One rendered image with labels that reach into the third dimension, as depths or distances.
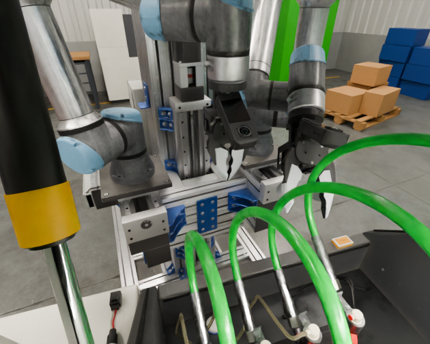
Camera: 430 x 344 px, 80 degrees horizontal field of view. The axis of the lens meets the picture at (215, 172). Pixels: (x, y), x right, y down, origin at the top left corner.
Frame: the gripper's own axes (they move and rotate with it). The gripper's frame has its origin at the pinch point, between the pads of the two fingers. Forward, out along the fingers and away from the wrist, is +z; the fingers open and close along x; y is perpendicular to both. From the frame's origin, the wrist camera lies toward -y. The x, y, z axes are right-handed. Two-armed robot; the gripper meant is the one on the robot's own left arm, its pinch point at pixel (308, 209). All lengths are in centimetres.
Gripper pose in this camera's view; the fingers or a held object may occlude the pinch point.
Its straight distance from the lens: 51.2
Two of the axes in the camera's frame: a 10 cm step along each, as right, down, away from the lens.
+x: -9.7, -1.5, -1.8
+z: -1.0, 9.7, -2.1
